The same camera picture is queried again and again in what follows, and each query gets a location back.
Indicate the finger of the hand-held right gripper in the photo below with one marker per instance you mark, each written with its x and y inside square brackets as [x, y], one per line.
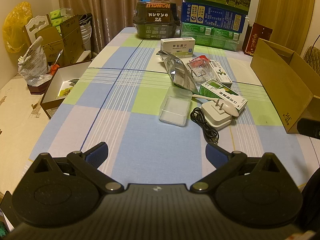
[308, 128]

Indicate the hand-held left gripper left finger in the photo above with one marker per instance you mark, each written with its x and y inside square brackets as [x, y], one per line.
[97, 155]

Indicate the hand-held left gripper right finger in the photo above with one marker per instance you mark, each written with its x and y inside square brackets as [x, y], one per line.
[215, 155]

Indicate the white charger plug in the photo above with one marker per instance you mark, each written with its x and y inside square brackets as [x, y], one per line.
[216, 118]

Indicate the white spoon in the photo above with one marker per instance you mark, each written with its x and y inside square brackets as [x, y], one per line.
[228, 108]

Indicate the brown cardboard box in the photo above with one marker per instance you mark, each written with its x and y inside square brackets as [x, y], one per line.
[280, 85]

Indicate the green and white medicine box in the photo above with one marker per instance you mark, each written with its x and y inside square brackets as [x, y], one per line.
[225, 93]

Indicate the clear plastic container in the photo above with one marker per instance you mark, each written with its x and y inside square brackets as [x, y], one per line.
[175, 106]

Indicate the white plant print medicine box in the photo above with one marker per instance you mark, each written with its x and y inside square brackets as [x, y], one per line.
[222, 73]

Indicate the clear plastic bag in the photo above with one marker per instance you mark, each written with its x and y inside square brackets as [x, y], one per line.
[202, 73]

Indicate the silver foil bag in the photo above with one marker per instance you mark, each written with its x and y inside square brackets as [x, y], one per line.
[178, 72]

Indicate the red packet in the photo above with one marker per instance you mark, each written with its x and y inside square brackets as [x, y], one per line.
[198, 61]

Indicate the white medicine box green stripe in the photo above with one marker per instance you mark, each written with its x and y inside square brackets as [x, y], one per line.
[177, 47]

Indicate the checked tablecloth desktop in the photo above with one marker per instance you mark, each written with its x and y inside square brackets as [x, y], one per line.
[140, 135]

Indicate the quilted chair back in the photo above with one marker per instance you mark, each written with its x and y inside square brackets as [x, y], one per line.
[312, 60]

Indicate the cream patterned mattress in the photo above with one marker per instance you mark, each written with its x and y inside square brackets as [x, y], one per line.
[15, 130]

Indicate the dark red box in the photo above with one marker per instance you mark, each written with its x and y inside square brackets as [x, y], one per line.
[38, 87]

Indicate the red-brown gift box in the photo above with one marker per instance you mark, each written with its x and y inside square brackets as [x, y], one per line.
[255, 40]

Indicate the white printed plastic bag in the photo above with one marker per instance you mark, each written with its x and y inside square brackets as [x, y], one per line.
[35, 60]

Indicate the green shrink-wrapped carton pack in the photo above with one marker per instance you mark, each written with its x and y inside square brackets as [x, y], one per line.
[210, 36]

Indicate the tall cardboard box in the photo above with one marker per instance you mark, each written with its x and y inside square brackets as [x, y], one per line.
[72, 37]

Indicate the small open cardboard box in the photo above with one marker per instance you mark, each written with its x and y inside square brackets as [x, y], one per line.
[51, 42]

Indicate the stack of white buckets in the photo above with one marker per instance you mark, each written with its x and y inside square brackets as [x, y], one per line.
[86, 32]

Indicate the gold curtain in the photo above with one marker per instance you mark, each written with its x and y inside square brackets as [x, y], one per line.
[287, 5]

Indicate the blue milk carton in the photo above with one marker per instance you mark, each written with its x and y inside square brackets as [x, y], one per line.
[212, 17]

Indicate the stack of green tissue packs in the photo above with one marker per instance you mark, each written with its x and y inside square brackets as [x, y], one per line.
[58, 17]

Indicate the white carved chair back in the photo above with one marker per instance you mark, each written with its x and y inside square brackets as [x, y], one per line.
[37, 23]

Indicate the dark plastic food tub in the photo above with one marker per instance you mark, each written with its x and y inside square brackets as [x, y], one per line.
[156, 20]

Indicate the yellow plastic bag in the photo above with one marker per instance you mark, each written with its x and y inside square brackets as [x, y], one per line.
[16, 27]

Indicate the brown curtain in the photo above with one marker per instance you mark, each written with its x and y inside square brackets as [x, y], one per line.
[112, 2]

